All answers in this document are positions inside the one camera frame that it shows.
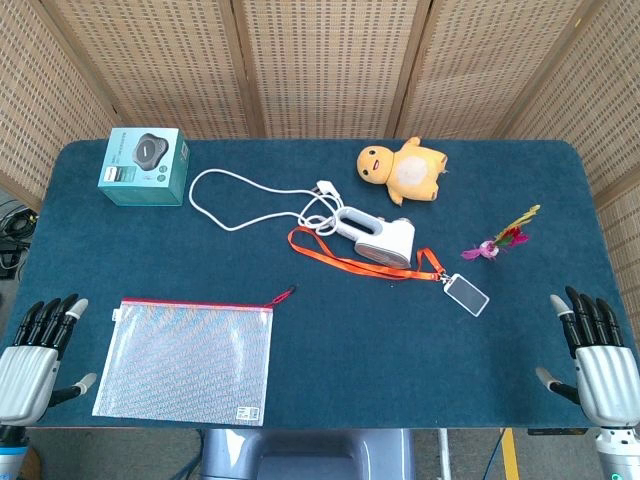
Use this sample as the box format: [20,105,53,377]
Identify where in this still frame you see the teal product box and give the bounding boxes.
[96,127,191,208]

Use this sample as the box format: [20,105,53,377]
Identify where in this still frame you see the white handheld garment steamer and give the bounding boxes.
[335,205,417,268]

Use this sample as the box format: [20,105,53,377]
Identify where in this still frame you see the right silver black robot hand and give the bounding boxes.
[535,285,640,429]

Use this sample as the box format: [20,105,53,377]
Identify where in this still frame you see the orange lanyard strap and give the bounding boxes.
[287,226,449,286]

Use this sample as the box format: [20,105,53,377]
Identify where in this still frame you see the white table leg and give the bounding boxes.
[437,428,454,480]

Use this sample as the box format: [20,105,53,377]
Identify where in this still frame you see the woven bamboo folding screen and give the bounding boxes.
[0,0,640,351]

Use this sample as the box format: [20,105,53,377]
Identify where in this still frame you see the clear badge holder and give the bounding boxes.
[442,273,490,318]

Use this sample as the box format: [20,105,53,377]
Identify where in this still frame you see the white power cable with plug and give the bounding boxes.
[188,168,346,239]

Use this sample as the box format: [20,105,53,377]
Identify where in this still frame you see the black floor cables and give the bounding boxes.
[0,197,39,281]

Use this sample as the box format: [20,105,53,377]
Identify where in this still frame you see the yellow plush toy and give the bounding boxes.
[356,136,450,206]

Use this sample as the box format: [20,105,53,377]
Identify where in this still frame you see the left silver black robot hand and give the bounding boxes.
[0,293,98,426]

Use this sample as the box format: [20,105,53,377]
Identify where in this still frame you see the clear mesh zipper pouch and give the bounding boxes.
[91,284,299,428]

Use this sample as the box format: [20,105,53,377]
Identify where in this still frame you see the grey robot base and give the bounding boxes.
[199,428,416,480]

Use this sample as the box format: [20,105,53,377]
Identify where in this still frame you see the blue felt table mat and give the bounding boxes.
[0,138,640,430]

